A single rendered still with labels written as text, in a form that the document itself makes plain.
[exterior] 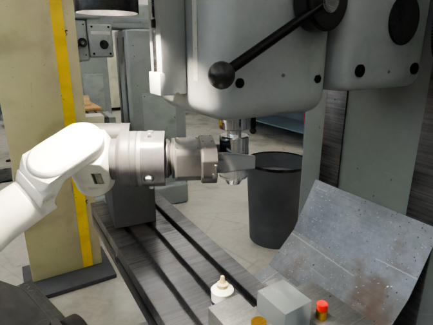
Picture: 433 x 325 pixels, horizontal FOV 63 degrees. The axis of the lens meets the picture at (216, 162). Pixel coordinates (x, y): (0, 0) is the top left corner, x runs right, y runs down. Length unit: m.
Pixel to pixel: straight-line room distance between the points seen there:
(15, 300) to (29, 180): 0.99
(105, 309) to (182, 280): 1.46
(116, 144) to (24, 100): 1.67
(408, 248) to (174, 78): 0.57
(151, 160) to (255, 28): 0.23
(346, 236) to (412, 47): 0.44
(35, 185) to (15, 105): 1.68
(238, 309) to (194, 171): 0.22
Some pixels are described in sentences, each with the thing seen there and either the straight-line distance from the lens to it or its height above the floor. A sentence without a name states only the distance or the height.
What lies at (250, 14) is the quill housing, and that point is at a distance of 0.45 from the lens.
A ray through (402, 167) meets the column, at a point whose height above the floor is 1.17.
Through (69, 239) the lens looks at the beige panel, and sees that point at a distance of 2.47.
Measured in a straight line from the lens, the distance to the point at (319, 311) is 0.57.
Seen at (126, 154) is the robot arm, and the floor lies 1.25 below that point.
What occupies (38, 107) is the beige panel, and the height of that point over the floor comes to 1.10.
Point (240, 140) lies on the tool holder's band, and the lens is 0.55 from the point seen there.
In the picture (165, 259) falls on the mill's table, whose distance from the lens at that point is 0.90.
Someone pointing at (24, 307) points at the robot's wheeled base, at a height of 0.57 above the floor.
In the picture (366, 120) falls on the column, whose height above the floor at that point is 1.25.
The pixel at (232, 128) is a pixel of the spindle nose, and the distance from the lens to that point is 0.54.
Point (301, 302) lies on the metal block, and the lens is 0.55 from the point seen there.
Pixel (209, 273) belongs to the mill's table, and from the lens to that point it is 0.85.
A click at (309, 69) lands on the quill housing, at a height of 1.37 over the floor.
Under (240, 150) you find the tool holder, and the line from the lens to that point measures 0.55.
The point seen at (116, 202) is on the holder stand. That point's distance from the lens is 1.03.
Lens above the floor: 1.40
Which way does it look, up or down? 18 degrees down
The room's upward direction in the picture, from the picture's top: straight up
